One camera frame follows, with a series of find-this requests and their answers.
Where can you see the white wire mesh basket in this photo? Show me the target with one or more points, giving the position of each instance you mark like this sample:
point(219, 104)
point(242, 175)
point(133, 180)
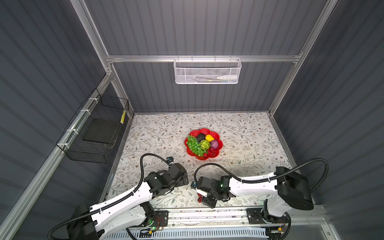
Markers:
point(205, 71)

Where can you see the black pad in basket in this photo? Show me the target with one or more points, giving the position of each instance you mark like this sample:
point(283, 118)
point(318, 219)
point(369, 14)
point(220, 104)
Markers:
point(100, 131)

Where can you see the green grape bunch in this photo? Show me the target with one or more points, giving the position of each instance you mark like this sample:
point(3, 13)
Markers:
point(193, 146)

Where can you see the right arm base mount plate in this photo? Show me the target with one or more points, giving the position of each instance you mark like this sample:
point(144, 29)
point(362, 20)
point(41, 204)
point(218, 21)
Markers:
point(261, 216)

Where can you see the dark avocado fake fruit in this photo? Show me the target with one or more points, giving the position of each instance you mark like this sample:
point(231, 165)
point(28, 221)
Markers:
point(200, 137)

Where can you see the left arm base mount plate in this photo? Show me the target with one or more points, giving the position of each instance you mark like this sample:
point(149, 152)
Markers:
point(160, 217)

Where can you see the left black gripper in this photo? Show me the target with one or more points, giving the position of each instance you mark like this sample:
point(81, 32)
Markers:
point(182, 182)

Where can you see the purple fig fake fruit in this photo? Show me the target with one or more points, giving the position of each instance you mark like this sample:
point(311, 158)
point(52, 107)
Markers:
point(214, 144)

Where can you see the white marker in basket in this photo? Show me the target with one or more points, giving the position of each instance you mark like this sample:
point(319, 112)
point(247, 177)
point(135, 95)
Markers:
point(228, 78)

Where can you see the yellow tag on basket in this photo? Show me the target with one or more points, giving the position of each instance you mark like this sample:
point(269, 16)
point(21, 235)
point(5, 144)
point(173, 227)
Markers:
point(123, 117)

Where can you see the green custard apple fake fruit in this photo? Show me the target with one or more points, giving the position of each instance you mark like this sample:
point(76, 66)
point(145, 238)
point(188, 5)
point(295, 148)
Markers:
point(204, 145)

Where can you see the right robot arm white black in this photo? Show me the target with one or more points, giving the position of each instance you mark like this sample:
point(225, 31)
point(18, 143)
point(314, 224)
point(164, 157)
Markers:
point(287, 190)

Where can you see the dark cherry pair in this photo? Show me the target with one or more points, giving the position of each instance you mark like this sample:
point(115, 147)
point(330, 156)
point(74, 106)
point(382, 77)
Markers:
point(211, 152)

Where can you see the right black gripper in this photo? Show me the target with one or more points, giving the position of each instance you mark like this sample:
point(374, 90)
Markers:
point(208, 203)

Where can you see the black wire basket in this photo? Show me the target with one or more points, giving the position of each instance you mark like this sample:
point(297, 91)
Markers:
point(103, 107)

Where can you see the red flower shaped bowl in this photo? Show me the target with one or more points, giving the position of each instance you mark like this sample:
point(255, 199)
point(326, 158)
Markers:
point(206, 132)

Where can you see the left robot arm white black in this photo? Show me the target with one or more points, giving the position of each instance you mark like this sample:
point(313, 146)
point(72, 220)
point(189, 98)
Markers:
point(129, 209)

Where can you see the white vented strip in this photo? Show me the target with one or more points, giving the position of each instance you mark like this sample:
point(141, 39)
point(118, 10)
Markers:
point(236, 233)

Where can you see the aluminium front rail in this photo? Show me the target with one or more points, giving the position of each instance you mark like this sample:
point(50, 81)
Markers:
point(222, 217)

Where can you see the yellow lemon fake fruit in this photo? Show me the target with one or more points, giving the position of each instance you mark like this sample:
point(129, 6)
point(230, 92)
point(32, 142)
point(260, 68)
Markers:
point(209, 138)

